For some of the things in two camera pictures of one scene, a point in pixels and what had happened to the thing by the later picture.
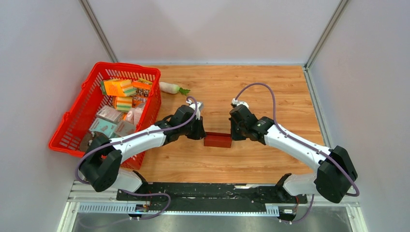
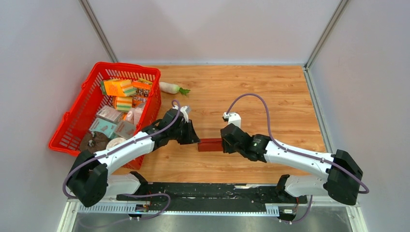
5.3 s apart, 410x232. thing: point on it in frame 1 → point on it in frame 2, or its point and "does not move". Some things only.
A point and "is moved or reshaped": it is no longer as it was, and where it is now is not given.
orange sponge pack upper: [118, 87] does not move
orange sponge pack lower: [122, 104] does not move
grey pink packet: [124, 128] does not move
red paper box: [212, 139] is moved or reshaped
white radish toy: [172, 88] does not move
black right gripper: [234, 136] → [226, 149]
